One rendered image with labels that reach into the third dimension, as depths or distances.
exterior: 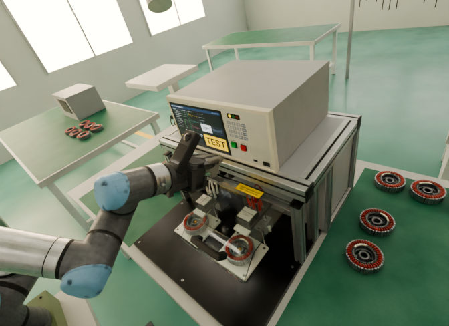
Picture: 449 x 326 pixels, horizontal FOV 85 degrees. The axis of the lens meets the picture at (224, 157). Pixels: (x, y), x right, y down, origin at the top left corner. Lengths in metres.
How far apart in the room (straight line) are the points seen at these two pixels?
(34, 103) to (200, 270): 4.66
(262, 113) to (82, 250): 0.50
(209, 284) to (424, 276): 0.68
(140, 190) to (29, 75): 4.78
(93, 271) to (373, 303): 0.77
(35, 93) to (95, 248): 4.81
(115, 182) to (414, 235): 0.99
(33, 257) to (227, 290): 0.59
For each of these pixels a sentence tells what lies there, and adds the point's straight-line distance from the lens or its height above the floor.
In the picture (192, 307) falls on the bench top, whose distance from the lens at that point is 0.98.
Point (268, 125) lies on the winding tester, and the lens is 0.66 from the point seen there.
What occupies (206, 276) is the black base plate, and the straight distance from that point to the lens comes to 0.99.
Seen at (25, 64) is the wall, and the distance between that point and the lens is 5.25.
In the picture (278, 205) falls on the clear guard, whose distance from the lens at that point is 0.73.
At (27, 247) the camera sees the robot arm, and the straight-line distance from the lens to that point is 0.60.
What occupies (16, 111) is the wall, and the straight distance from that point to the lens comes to 5.27.
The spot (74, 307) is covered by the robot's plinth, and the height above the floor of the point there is 0.75.
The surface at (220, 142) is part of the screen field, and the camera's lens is 0.83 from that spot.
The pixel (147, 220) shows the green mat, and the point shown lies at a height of 0.75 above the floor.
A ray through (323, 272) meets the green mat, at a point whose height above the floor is 0.75.
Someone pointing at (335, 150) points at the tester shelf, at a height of 1.12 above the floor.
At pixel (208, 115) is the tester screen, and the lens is 0.80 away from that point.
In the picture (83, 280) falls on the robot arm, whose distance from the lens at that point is 0.55.
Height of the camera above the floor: 1.60
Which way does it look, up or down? 35 degrees down
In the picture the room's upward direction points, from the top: 15 degrees counter-clockwise
